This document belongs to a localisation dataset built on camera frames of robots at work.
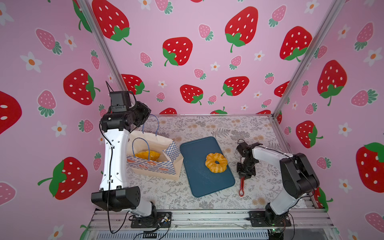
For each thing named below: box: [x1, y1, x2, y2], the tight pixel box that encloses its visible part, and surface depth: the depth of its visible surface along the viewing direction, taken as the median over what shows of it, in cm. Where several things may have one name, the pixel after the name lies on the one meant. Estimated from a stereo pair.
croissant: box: [134, 150, 161, 162], surface depth 89 cm
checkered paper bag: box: [126, 114, 184, 181], surface depth 80 cm
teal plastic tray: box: [179, 136, 235, 198], surface depth 90 cm
